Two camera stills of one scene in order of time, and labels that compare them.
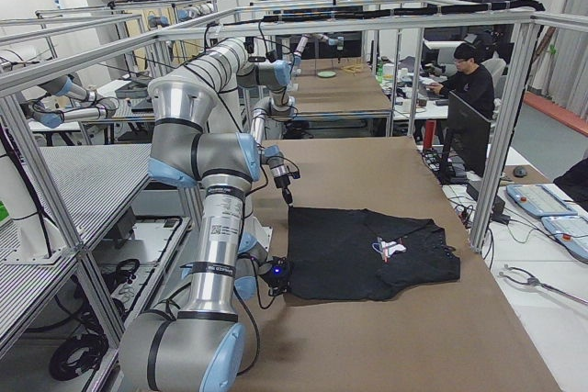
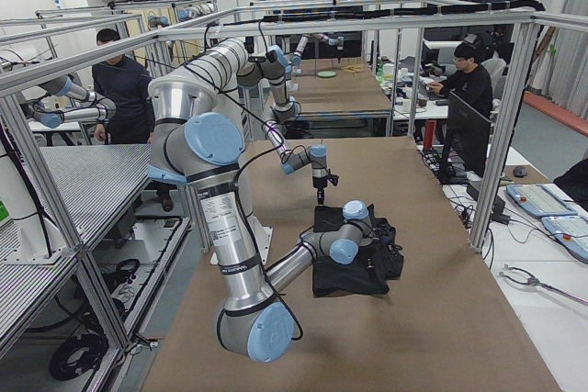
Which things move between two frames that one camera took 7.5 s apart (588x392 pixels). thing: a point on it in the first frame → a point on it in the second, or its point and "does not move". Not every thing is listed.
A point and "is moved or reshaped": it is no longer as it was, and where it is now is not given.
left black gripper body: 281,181 → 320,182
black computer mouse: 519,171 does not move
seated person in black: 471,82 does not move
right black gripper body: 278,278 → 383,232
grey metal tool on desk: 532,281 does not move
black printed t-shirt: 339,253 is moved or reshaped
